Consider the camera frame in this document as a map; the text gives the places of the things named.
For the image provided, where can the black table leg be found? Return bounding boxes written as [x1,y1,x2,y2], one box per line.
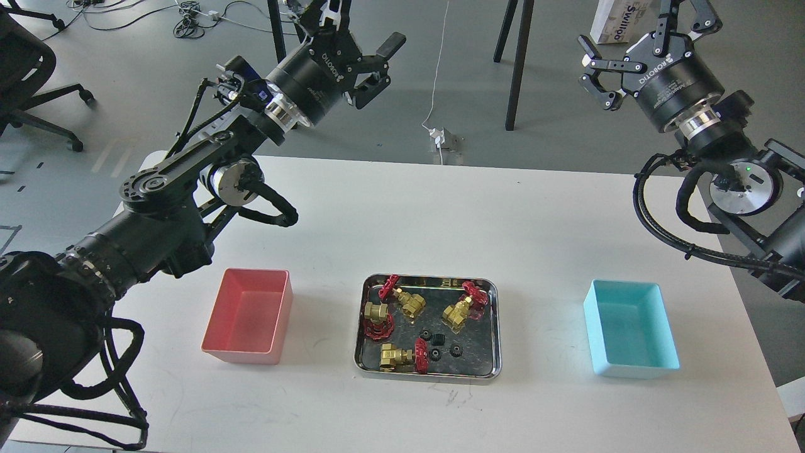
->
[265,0,287,63]
[492,1,535,131]

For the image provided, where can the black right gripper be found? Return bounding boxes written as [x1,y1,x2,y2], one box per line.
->
[577,0,726,134]

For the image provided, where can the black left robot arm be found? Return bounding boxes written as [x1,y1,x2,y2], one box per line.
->
[2,1,406,450]

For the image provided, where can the black floor cables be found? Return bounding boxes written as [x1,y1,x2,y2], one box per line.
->
[66,0,299,40]

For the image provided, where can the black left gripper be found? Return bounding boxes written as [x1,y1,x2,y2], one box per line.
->
[265,1,406,123]

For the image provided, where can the metal tray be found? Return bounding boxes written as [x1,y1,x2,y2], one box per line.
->
[353,274,501,379]

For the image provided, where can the pink plastic box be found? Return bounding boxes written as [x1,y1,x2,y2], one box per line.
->
[201,269,293,366]

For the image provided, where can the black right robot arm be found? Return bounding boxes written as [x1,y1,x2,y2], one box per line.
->
[578,1,804,301]

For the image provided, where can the brass valve red handle bottom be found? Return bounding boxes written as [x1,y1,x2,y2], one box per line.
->
[379,338,429,374]

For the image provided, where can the brass valve red handle top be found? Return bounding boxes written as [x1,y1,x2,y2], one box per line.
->
[379,274,426,322]

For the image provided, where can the brass valve red handle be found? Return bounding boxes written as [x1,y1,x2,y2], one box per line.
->
[441,281,491,333]
[379,338,429,374]
[379,274,426,322]
[362,302,395,341]

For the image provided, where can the blue plastic box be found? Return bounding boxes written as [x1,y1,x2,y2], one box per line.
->
[583,279,680,379]

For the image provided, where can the white power adapter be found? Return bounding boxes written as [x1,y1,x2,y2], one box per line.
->
[428,127,460,153]

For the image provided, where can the black office chair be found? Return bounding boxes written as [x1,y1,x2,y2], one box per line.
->
[1,6,94,152]

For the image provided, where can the white cable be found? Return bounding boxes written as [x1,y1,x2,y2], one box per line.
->
[421,0,451,165]

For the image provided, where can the white cardboard box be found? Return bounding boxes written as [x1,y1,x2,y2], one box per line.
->
[589,1,655,44]

